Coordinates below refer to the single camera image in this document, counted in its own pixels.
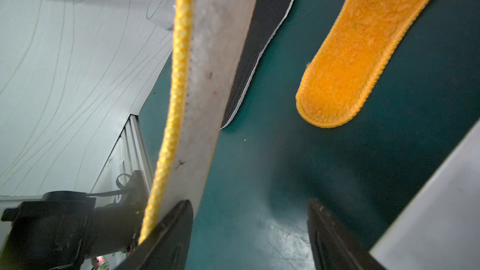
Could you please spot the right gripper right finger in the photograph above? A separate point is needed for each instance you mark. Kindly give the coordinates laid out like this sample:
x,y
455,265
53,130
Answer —
x,y
333,248

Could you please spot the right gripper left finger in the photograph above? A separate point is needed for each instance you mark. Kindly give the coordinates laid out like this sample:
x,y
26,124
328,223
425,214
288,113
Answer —
x,y
166,248

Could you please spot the white storage box tray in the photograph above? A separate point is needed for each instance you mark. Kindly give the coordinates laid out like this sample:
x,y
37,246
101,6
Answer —
x,y
440,228

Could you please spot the orange insole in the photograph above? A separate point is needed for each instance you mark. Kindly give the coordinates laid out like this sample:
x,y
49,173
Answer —
x,y
208,40
342,74

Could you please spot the black insole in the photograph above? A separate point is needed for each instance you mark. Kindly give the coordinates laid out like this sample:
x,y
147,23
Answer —
x,y
267,17

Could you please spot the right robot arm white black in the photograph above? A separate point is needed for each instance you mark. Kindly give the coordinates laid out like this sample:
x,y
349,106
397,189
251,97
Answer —
x,y
62,229

